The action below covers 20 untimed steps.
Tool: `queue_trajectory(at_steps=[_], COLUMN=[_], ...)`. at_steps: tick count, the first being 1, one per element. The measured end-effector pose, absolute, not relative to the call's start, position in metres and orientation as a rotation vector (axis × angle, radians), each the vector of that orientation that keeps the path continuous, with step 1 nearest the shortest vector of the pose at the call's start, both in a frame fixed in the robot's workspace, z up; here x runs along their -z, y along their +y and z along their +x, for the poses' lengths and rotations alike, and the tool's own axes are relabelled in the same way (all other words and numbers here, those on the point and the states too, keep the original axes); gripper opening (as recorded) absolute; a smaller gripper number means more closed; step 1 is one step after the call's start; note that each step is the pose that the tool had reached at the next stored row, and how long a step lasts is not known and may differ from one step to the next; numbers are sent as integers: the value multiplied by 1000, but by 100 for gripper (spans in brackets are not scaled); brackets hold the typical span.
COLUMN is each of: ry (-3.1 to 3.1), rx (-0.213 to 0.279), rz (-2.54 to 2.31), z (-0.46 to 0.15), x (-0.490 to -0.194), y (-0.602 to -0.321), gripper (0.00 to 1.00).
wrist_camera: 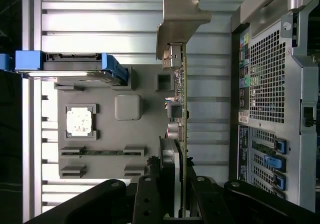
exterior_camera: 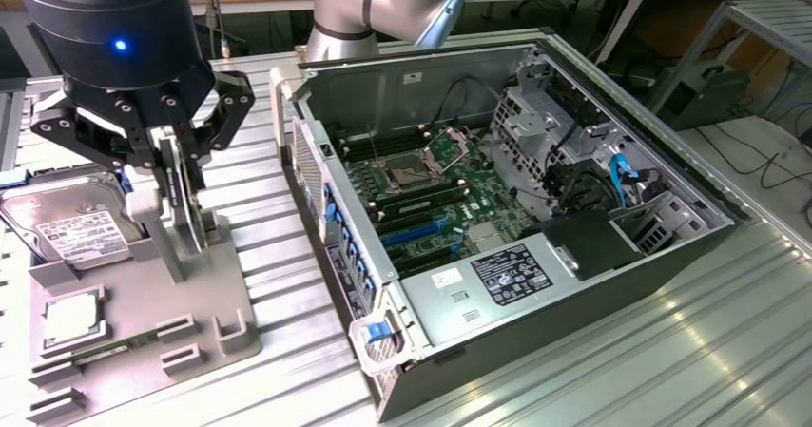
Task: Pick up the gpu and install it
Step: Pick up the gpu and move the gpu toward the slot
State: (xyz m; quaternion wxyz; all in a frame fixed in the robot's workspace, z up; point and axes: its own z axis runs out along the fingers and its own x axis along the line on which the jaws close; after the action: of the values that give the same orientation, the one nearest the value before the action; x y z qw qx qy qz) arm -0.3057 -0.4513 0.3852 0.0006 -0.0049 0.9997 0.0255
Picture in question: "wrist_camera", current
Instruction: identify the green RAM stick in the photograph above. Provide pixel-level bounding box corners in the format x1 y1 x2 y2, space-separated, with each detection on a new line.
82 149 126 157

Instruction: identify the grey parts rack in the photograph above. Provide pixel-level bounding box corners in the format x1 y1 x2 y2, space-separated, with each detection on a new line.
53 64 176 180

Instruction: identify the silver CPU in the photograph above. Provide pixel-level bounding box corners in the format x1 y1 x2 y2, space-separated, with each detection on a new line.
66 106 93 136

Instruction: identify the open black PC case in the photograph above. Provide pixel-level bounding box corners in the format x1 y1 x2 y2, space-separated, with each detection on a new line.
229 0 320 214

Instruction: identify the hard disk with blue bracket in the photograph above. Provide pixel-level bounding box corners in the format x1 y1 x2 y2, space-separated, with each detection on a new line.
0 49 130 87

